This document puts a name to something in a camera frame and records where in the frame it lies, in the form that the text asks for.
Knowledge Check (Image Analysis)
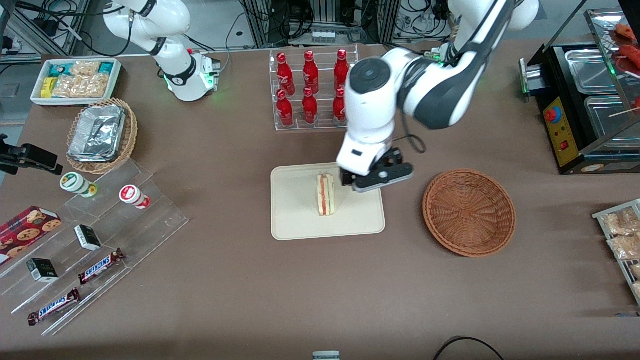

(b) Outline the steel food pan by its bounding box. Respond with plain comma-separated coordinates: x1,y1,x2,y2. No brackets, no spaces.
564,47,622,96
583,94,640,142

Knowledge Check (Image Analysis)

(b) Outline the green lid white cup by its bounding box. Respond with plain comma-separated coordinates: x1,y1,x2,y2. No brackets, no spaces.
59,171,98,199

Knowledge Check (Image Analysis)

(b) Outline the red cola bottle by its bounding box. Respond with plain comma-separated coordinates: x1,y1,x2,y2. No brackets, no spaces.
276,52,296,97
332,87,348,126
301,87,319,125
302,50,320,95
333,48,351,91
276,89,294,128

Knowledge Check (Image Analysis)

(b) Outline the black hot food display machine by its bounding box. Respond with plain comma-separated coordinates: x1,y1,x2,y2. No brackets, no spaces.
518,4,640,176

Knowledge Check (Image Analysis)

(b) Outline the small black white box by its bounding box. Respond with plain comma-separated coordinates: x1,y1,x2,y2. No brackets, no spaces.
26,257,60,284
73,224,103,252

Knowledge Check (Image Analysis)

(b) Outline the triangular sandwich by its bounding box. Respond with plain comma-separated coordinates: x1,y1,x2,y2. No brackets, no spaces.
315,172,336,217

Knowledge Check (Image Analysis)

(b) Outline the red lid white cup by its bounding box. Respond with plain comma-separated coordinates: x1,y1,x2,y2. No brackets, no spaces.
118,184,151,210

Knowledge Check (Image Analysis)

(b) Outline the red cookie box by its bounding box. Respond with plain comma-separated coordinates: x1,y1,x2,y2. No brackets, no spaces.
0,205,63,266

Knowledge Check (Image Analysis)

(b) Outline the aluminium equipment rack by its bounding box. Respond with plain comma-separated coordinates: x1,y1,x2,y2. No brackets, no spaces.
239,0,402,49

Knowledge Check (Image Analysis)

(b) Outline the clear bag of fried snacks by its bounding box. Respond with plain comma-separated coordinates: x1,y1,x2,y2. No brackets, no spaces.
606,233,640,261
601,207,640,236

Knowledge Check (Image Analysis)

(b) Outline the tray of packaged snacks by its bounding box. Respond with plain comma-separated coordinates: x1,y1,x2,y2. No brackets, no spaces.
592,198,640,306

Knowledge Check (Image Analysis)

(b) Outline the beige plastic tray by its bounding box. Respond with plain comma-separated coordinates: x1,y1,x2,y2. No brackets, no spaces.
270,160,387,242

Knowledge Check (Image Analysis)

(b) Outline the white rectangular snack bin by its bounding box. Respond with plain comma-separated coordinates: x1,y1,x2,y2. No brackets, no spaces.
29,58,123,108

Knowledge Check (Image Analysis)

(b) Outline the oval tan wicker basket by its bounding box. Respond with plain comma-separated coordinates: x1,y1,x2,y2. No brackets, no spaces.
65,97,139,176

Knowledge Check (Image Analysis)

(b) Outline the snickers chocolate bar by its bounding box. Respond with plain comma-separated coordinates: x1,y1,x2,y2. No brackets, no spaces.
27,287,82,327
77,248,126,286

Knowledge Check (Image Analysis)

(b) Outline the round brown wicker basket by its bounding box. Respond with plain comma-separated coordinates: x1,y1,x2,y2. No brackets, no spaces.
422,168,517,259

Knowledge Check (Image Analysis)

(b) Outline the aluminium foil container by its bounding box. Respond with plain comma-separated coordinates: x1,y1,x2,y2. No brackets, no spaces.
67,104,126,163

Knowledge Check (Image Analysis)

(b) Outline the black camera clamp mount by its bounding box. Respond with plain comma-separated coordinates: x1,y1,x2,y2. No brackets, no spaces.
0,133,64,176

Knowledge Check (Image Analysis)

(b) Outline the clear acrylic step display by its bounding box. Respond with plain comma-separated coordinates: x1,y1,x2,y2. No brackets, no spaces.
0,158,190,337

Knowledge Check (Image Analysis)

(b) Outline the clear acrylic bottle rack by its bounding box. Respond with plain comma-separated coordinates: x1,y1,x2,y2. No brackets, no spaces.
268,44,360,132

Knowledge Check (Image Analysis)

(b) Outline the black cable loop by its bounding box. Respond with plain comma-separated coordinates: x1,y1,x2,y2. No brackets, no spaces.
432,336,506,360

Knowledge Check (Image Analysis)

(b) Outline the red sausage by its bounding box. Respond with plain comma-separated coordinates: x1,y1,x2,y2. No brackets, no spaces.
616,23,640,43
619,44,640,72

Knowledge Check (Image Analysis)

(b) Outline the clear bag of crackers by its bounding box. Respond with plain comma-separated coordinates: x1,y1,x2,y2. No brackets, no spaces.
52,61,112,99

